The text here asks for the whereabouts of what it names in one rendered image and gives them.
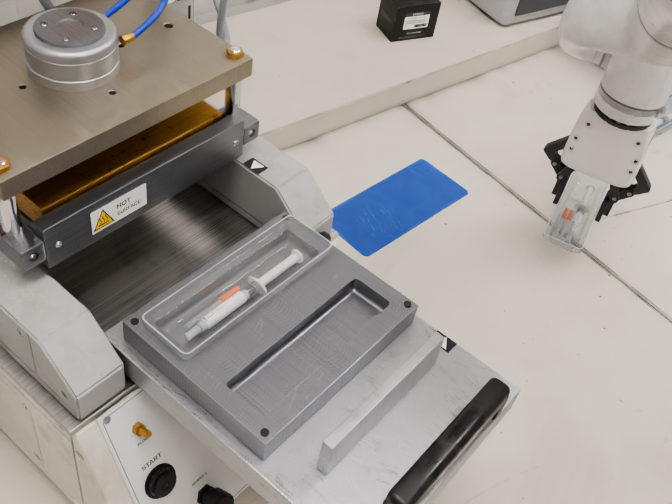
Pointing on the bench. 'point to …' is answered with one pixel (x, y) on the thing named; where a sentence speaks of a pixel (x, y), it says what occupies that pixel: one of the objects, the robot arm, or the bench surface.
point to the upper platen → (114, 161)
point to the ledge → (362, 61)
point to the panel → (161, 452)
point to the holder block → (284, 348)
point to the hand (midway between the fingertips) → (581, 198)
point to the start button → (162, 482)
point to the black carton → (408, 18)
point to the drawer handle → (450, 444)
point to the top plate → (99, 81)
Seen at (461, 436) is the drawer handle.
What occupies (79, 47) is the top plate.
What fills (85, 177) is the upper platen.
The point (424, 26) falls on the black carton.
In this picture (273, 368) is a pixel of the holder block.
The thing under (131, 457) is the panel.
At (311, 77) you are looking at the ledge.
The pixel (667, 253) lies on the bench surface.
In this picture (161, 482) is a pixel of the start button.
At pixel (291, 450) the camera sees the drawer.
